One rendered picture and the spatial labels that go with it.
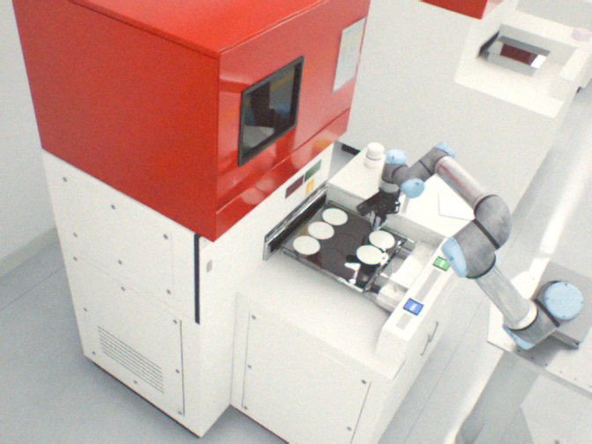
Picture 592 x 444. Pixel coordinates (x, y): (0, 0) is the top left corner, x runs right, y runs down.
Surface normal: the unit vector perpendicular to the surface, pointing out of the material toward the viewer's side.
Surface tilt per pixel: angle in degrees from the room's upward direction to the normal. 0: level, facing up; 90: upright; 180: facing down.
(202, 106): 90
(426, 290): 0
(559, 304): 40
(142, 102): 90
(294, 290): 0
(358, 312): 0
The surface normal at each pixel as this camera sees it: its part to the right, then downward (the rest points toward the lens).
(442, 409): 0.10, -0.75
